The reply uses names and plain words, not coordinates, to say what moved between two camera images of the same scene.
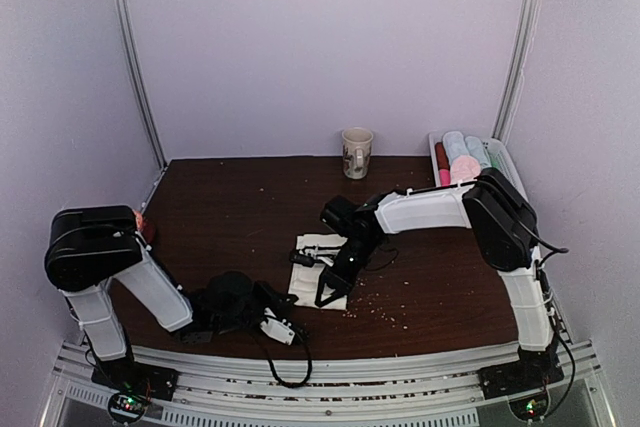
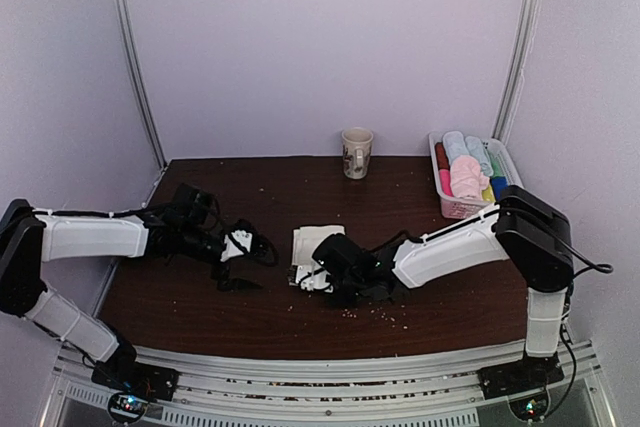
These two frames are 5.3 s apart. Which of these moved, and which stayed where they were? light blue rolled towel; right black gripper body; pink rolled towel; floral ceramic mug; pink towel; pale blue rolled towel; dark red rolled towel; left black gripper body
Moved: left black gripper body; right black gripper body
Stayed: light blue rolled towel; pale blue rolled towel; pink rolled towel; floral ceramic mug; pink towel; dark red rolled towel
